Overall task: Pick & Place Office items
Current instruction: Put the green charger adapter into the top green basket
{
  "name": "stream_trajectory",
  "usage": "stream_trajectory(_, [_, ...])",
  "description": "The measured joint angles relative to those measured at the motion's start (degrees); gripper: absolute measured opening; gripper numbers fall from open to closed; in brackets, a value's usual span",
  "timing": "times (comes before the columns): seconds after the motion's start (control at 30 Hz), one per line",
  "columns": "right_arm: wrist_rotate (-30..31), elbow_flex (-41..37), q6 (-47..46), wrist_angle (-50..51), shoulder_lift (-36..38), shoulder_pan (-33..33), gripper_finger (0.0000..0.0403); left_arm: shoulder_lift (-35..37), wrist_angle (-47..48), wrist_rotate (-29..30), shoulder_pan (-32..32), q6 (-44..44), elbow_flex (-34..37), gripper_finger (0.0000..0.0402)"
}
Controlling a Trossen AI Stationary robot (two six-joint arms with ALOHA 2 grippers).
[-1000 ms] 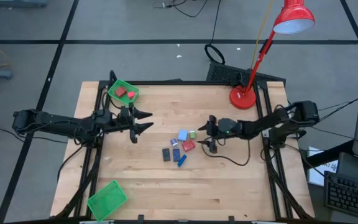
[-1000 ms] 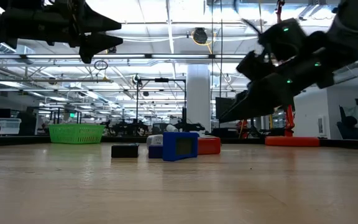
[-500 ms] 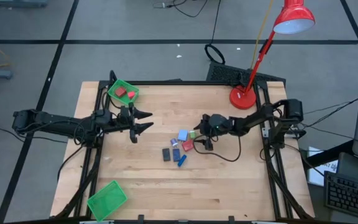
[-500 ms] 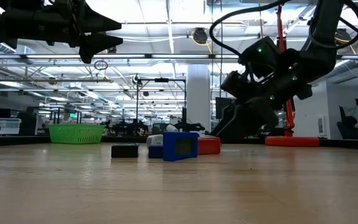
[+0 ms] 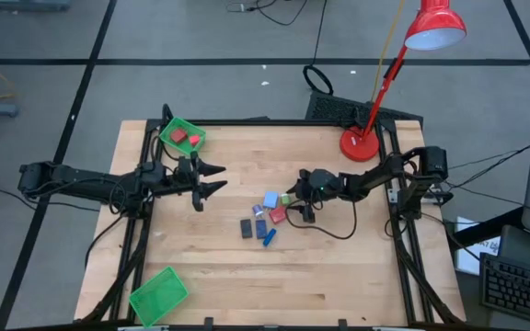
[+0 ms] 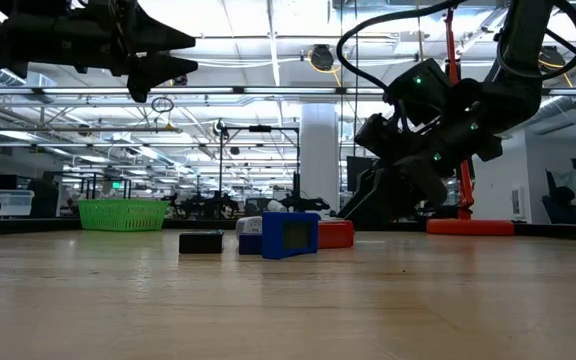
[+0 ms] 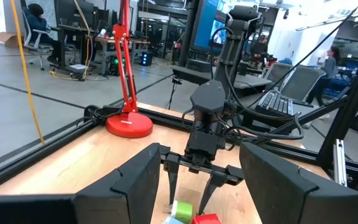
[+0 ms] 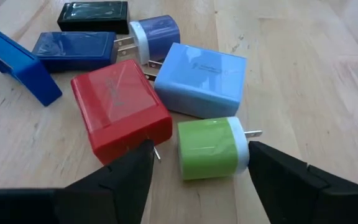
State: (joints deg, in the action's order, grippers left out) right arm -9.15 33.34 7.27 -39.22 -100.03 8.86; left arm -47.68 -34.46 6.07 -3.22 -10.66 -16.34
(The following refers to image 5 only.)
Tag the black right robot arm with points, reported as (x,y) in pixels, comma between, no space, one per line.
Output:
(375,177)

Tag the blue plastic clip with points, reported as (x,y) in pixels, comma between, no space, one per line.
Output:
(269,237)

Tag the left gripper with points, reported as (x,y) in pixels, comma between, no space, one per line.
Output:
(182,179)

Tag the green plastic mesh basket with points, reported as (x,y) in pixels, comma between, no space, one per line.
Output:
(157,296)
(168,131)

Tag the black desk bar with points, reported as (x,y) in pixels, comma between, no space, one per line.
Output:
(486,230)

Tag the black computer keyboard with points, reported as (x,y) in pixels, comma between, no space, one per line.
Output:
(518,289)

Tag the red dual-port wall charger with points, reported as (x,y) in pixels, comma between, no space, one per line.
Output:
(277,214)
(178,136)

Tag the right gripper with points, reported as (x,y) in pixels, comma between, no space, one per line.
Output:
(322,186)

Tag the green cube charger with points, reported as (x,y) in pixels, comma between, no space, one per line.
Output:
(285,199)

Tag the small red cube charger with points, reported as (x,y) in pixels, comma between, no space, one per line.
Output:
(194,140)

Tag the light blue wall charger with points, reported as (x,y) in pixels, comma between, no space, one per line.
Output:
(270,199)

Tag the black frame clamp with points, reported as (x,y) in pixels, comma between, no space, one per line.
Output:
(208,323)
(342,324)

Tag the white paper sheet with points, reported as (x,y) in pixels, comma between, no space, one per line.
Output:
(474,257)

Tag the blue rectangular block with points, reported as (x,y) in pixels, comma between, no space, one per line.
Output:
(261,229)

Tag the black aluminium table frame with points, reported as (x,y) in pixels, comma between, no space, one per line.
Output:
(269,122)

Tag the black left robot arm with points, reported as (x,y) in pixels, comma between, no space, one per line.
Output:
(85,181)

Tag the black rectangular block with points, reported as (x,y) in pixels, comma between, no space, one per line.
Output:
(246,228)

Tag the red desk lamp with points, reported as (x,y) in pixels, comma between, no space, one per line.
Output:
(359,146)

